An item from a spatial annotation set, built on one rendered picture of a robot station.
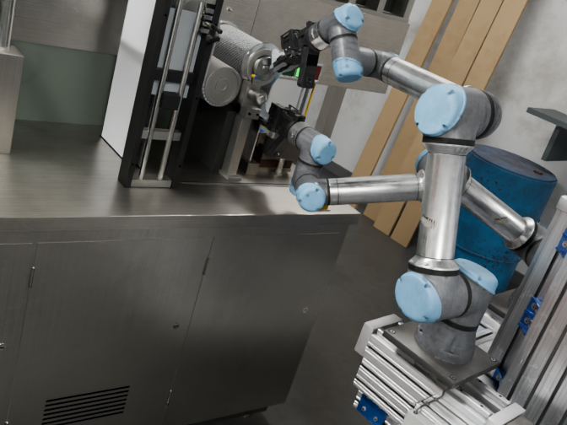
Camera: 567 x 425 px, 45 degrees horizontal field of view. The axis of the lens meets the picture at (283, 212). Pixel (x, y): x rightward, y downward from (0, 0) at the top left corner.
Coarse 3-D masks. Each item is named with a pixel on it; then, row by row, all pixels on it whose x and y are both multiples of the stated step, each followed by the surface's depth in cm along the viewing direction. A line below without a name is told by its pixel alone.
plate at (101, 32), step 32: (32, 0) 192; (64, 0) 197; (96, 0) 202; (224, 0) 226; (256, 0) 232; (288, 0) 239; (32, 32) 196; (64, 32) 201; (96, 32) 207; (256, 32) 238; (384, 32) 272
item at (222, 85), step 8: (216, 64) 200; (224, 64) 201; (208, 72) 198; (216, 72) 198; (224, 72) 200; (232, 72) 202; (208, 80) 198; (216, 80) 200; (224, 80) 201; (232, 80) 203; (208, 88) 200; (216, 88) 201; (224, 88) 203; (232, 88) 204; (208, 96) 200; (216, 96) 202; (224, 96) 204; (232, 96) 205; (216, 104) 203; (224, 104) 205
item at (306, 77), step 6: (306, 48) 190; (306, 54) 190; (312, 54) 191; (318, 54) 193; (306, 60) 191; (312, 60) 192; (300, 66) 192; (306, 66) 191; (312, 66) 193; (300, 72) 192; (306, 72) 192; (312, 72) 193; (300, 78) 192; (306, 78) 192; (312, 78) 193; (300, 84) 193; (306, 84) 193; (312, 84) 194
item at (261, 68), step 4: (260, 56) 203; (264, 56) 203; (268, 56) 203; (256, 60) 203; (260, 60) 202; (264, 60) 203; (268, 60) 204; (256, 64) 202; (260, 64) 203; (264, 64) 204; (268, 64) 205; (252, 68) 204; (256, 68) 203; (260, 68) 204; (264, 68) 204; (268, 68) 205; (256, 72) 203; (260, 72) 204; (264, 72) 205; (268, 72) 206; (256, 76) 204; (260, 76) 205; (264, 76) 206; (268, 76) 207; (272, 76) 207; (264, 80) 206
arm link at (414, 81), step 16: (384, 64) 182; (400, 64) 179; (384, 80) 184; (400, 80) 178; (416, 80) 173; (432, 80) 170; (448, 80) 170; (416, 96) 175; (496, 112) 153; (496, 128) 157
